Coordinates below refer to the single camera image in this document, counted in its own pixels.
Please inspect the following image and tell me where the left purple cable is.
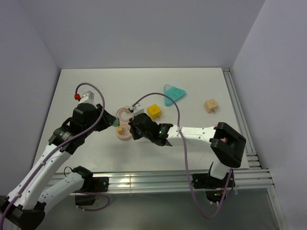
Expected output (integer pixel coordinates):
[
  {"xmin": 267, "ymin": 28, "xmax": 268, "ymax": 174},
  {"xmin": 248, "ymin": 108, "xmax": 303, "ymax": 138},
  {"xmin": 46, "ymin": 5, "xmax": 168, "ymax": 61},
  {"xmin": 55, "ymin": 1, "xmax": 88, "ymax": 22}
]
[{"xmin": 0, "ymin": 82, "xmax": 111, "ymax": 230}]

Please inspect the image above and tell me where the pink coiled cord with plug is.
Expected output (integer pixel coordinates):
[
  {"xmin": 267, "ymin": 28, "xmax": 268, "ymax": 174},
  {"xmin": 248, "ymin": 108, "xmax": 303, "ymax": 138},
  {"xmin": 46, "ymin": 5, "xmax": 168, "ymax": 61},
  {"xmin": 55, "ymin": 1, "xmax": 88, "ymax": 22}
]
[{"xmin": 116, "ymin": 105, "xmax": 134, "ymax": 124}]

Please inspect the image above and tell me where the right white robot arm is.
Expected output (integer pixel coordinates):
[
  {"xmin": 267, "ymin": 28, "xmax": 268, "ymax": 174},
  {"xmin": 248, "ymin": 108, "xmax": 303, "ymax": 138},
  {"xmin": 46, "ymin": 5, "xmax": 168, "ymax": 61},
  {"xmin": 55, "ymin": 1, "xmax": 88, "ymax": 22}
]
[{"xmin": 128, "ymin": 113, "xmax": 246, "ymax": 187}]

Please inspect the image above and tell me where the pink triangular power strip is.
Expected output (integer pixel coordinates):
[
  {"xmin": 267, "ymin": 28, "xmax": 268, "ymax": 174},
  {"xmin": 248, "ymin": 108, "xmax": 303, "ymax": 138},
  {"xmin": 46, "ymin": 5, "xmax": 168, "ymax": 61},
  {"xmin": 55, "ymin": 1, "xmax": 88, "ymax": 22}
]
[{"xmin": 216, "ymin": 122, "xmax": 228, "ymax": 142}]

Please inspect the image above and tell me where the yellow cube socket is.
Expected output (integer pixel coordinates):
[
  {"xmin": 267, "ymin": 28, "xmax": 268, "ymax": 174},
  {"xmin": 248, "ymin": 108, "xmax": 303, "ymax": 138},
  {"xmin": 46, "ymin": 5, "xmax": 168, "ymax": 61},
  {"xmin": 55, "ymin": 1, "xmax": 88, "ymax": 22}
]
[{"xmin": 147, "ymin": 104, "xmax": 162, "ymax": 120}]

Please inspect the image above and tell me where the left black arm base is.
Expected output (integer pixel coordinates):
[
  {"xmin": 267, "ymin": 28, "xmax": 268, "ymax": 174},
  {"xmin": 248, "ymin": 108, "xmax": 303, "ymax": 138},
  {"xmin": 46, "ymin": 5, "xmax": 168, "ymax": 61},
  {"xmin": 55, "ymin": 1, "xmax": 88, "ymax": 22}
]
[{"xmin": 74, "ymin": 177, "xmax": 110, "ymax": 211}]

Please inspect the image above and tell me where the beige cube socket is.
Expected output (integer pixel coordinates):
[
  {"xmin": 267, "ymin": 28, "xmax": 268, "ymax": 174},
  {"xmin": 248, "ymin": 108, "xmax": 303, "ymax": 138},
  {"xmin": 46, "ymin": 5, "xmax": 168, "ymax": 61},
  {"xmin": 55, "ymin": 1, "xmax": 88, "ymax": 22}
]
[{"xmin": 204, "ymin": 99, "xmax": 219, "ymax": 113}]

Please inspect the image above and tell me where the purple cable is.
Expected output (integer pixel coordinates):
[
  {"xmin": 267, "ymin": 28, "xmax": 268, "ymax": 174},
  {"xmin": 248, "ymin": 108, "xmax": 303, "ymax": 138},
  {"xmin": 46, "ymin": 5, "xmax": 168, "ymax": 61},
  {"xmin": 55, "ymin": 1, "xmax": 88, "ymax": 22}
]
[
  {"xmin": 133, "ymin": 92, "xmax": 236, "ymax": 219},
  {"xmin": 0, "ymin": 82, "xmax": 111, "ymax": 230}
]

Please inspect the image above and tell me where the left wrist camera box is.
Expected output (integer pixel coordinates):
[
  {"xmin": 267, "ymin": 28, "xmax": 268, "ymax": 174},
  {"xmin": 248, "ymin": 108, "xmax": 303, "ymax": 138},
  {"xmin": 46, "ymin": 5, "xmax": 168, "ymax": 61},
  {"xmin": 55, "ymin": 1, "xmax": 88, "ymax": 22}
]
[{"xmin": 74, "ymin": 91, "xmax": 94, "ymax": 104}]

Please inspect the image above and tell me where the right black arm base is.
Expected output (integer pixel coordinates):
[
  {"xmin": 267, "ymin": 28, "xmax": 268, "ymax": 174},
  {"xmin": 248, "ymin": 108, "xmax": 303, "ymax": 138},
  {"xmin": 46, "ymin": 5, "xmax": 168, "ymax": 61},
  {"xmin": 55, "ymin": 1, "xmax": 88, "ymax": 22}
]
[{"xmin": 192, "ymin": 173, "xmax": 229, "ymax": 204}]

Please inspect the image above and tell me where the light yellow plug adapter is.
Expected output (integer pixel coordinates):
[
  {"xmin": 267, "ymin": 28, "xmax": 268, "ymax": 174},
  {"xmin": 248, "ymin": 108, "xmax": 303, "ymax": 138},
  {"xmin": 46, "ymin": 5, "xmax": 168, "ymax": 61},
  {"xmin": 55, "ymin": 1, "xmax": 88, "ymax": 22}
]
[{"xmin": 116, "ymin": 125, "xmax": 124, "ymax": 135}]

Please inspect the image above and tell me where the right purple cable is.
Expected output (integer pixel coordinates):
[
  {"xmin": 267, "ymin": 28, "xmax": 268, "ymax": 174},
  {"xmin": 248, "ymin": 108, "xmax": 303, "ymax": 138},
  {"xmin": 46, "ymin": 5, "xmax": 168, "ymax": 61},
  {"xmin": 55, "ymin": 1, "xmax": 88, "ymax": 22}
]
[{"xmin": 133, "ymin": 92, "xmax": 236, "ymax": 219}]

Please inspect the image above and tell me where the teal triangular power strip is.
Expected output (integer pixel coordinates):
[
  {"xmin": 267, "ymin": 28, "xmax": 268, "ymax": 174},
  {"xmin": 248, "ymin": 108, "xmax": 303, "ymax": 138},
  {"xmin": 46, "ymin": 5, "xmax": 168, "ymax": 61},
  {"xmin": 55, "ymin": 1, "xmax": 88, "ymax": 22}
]
[{"xmin": 164, "ymin": 84, "xmax": 186, "ymax": 106}]

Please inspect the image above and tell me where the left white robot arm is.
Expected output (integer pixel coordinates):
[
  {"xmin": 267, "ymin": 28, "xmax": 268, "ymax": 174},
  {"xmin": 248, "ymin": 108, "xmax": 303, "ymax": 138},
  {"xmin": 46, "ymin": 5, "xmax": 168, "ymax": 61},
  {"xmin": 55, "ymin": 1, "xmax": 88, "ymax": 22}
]
[{"xmin": 0, "ymin": 103, "xmax": 119, "ymax": 230}]

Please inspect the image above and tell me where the pink round power strip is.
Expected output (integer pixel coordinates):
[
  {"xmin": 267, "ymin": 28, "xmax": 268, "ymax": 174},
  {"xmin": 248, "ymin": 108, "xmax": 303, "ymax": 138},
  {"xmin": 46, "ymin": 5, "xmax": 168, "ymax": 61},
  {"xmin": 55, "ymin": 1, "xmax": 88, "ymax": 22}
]
[{"xmin": 115, "ymin": 123, "xmax": 132, "ymax": 141}]

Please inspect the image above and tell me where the green plug adapter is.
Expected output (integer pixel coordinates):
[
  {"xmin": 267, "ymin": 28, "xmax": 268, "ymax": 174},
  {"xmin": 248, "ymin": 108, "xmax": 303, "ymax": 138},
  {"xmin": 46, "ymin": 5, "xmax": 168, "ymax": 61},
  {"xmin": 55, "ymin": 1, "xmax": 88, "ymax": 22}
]
[{"xmin": 112, "ymin": 117, "xmax": 120, "ymax": 127}]

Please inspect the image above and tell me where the aluminium rail frame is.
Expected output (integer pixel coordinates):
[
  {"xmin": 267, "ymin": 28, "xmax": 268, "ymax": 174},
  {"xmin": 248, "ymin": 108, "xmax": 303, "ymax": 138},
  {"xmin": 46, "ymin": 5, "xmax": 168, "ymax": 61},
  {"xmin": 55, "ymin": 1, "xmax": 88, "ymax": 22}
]
[{"xmin": 14, "ymin": 67, "xmax": 288, "ymax": 230}]

